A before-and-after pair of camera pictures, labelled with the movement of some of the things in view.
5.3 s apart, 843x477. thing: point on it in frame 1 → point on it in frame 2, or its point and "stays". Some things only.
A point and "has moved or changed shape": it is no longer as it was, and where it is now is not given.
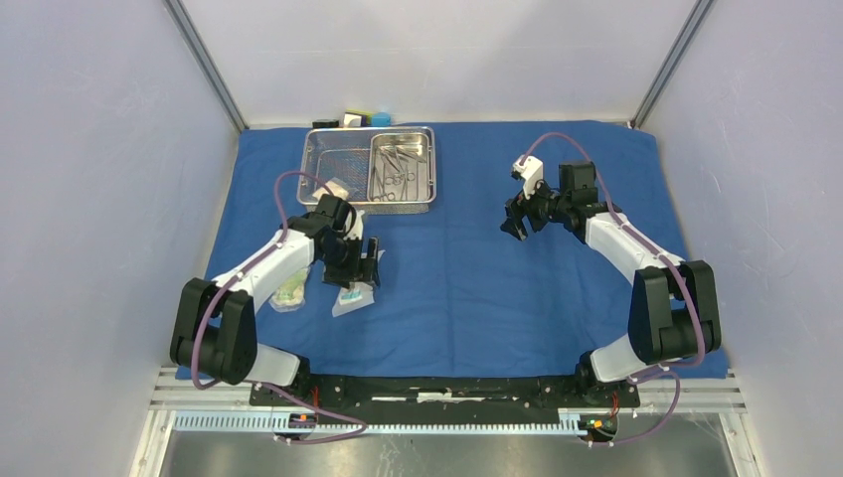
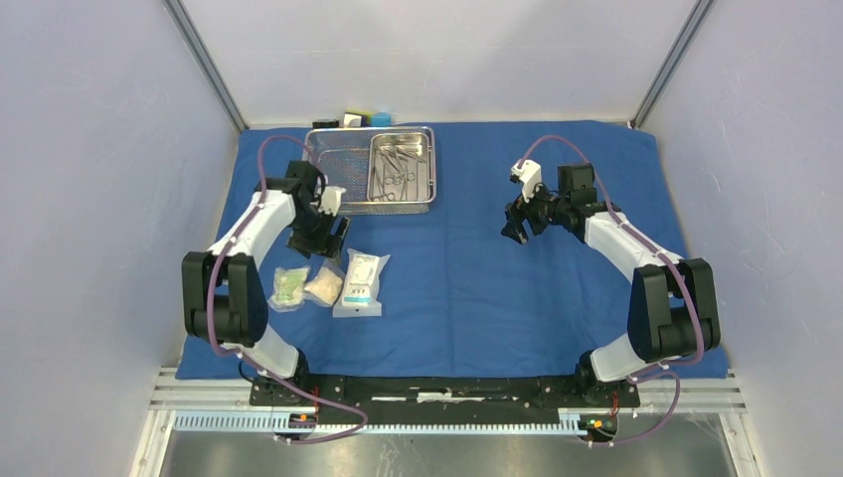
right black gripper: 516,209 stays
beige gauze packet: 336,189 has moved or changed shape
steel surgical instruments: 395,175 stays
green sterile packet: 289,295 stays
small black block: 325,124 stays
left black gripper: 353,272 → 325,244
